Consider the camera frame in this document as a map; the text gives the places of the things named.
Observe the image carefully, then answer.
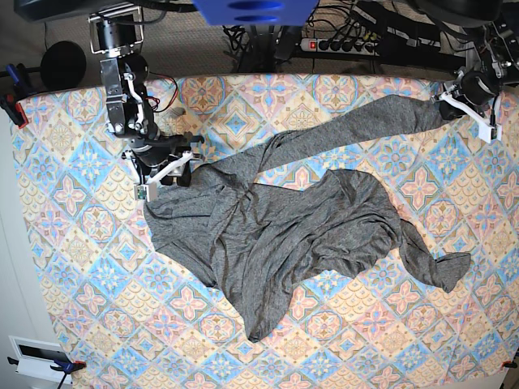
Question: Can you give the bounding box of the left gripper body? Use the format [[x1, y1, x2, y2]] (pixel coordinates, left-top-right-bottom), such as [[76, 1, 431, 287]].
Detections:
[[434, 73, 502, 143]]

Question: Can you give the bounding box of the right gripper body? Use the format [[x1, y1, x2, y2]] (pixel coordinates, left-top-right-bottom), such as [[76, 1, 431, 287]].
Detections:
[[123, 134, 205, 202]]

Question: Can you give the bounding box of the grey t-shirt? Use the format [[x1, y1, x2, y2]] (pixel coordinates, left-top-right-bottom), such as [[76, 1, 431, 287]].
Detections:
[[144, 95, 471, 343]]

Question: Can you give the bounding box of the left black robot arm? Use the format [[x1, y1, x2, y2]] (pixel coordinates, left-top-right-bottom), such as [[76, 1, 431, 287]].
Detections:
[[431, 17, 518, 143]]

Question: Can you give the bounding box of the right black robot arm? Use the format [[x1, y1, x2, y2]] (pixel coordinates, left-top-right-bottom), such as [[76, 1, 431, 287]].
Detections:
[[88, 5, 204, 202]]

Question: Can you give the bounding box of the black round stool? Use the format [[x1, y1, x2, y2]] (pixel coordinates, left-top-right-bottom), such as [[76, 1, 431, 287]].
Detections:
[[40, 41, 87, 91]]

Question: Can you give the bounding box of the patterned colourful tablecloth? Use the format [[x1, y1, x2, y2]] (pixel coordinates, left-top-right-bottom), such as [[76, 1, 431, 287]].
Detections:
[[11, 88, 518, 388]]

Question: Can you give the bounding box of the red blue table clamp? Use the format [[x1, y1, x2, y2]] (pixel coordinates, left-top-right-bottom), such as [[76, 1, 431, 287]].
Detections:
[[1, 63, 34, 129]]

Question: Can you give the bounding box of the black power strip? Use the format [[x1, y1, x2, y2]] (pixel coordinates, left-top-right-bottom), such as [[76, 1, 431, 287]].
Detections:
[[299, 38, 378, 56]]

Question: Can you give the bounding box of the orange blue corner clamp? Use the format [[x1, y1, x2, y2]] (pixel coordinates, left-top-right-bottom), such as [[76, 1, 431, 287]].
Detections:
[[7, 357, 86, 389]]

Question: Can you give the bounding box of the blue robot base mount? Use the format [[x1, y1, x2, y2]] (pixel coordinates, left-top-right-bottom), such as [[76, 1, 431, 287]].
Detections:
[[193, 0, 318, 27]]

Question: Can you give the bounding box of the white wall outlet box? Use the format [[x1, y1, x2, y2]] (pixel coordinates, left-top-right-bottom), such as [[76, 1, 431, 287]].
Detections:
[[9, 336, 69, 388]]

